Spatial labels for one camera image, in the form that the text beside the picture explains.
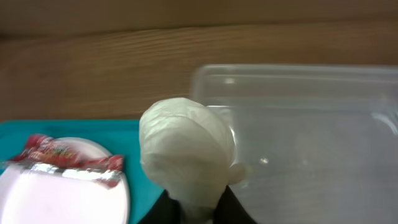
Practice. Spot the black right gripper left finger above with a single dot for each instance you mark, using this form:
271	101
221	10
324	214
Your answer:
164	211

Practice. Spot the white napkin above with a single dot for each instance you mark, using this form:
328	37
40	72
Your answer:
189	151

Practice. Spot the teal plastic tray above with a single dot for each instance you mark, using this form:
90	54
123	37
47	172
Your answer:
117	136

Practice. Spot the large white round plate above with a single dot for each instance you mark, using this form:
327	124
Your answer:
30	197

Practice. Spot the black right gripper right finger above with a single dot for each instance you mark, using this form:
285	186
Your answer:
230	211

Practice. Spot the clear plastic storage bin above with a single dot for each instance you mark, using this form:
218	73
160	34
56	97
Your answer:
321	141

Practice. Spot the red foil snack wrapper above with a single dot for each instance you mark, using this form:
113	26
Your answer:
44	154

